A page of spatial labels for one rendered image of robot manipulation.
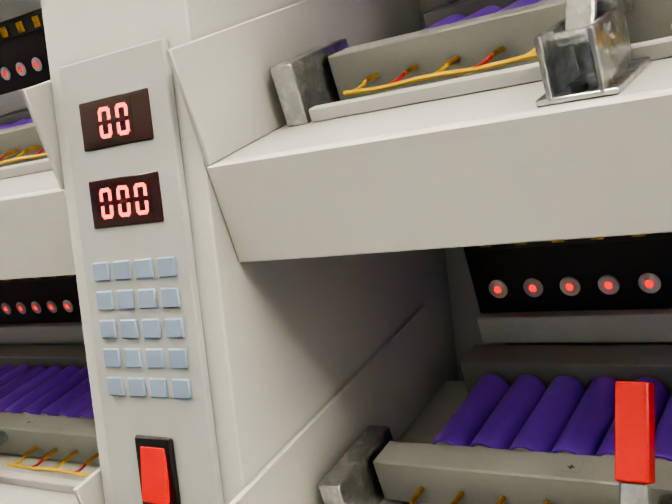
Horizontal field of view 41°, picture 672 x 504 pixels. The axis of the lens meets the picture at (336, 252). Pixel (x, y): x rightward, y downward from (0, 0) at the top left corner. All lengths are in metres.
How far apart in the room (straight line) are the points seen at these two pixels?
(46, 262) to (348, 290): 0.16
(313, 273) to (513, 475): 0.13
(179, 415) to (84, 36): 0.18
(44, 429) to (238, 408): 0.24
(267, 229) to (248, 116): 0.06
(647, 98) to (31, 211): 0.31
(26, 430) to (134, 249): 0.24
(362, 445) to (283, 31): 0.20
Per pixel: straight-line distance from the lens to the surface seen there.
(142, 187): 0.40
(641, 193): 0.30
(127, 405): 0.43
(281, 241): 0.37
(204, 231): 0.39
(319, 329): 0.44
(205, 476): 0.41
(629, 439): 0.34
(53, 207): 0.46
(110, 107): 0.42
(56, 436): 0.60
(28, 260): 0.50
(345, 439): 0.45
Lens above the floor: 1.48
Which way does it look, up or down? 3 degrees down
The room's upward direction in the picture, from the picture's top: 6 degrees counter-clockwise
